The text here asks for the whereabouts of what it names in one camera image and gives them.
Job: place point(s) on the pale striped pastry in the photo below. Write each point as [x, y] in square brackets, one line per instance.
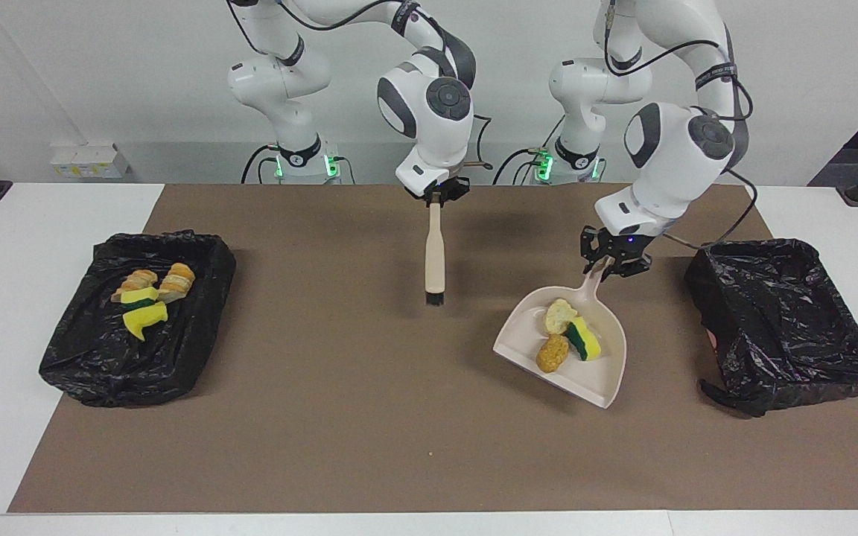
[177, 280]

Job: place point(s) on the brown oval bread roll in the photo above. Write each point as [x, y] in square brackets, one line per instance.
[552, 353]

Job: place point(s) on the pale bread chunk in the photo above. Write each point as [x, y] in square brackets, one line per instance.
[135, 281]

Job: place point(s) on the black bag lined bin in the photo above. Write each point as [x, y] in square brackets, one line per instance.
[786, 327]
[101, 357]

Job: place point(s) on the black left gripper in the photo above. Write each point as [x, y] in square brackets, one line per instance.
[619, 247]

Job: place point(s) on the beige plastic dustpan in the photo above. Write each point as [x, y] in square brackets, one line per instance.
[593, 380]

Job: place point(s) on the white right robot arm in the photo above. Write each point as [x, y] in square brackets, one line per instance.
[429, 112]

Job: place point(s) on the beige hand brush black bristles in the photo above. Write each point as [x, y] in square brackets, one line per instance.
[435, 253]

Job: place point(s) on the white wall power box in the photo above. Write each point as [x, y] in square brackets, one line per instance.
[90, 160]

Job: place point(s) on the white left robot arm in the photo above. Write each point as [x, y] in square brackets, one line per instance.
[682, 149]

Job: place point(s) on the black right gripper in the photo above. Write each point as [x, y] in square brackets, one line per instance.
[450, 187]

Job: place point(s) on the yellow sponge with green pad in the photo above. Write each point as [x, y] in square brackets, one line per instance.
[138, 295]

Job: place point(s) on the brown table mat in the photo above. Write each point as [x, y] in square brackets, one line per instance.
[429, 461]

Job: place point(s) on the curved yellow sponge piece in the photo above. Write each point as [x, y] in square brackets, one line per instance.
[144, 318]

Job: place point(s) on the small orange striped croissant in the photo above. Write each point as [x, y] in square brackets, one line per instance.
[558, 315]

